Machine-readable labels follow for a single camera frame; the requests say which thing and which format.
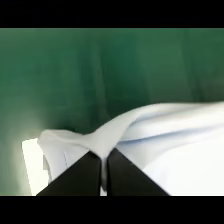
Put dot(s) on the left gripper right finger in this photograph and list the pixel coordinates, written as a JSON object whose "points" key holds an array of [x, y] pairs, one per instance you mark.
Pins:
{"points": [[128, 180]]}

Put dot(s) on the white shirt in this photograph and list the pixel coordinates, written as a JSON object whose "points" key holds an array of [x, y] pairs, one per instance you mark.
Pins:
{"points": [[173, 146]]}

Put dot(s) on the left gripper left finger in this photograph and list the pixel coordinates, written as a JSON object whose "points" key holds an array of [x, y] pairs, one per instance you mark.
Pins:
{"points": [[80, 178]]}

